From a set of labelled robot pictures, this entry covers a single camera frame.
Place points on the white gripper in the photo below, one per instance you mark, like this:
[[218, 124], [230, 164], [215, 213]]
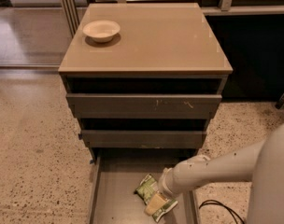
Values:
[[165, 184]]

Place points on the green jalapeno chip bag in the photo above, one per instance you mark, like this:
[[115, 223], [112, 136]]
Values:
[[147, 187]]

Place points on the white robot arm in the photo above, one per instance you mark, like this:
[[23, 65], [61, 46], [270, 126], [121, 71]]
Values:
[[262, 164]]

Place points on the bottom grey open drawer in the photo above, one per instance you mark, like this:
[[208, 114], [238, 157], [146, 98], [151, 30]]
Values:
[[119, 171]]

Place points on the middle grey drawer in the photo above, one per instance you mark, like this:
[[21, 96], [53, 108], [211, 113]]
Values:
[[143, 139]]

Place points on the top grey drawer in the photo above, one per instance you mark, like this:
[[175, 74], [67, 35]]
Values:
[[143, 106]]

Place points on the grey drawer cabinet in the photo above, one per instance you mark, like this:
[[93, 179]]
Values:
[[160, 49]]

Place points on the small black floor object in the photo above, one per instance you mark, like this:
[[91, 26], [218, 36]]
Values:
[[280, 103]]

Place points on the white paper bowl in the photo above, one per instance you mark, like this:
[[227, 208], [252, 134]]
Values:
[[101, 31]]

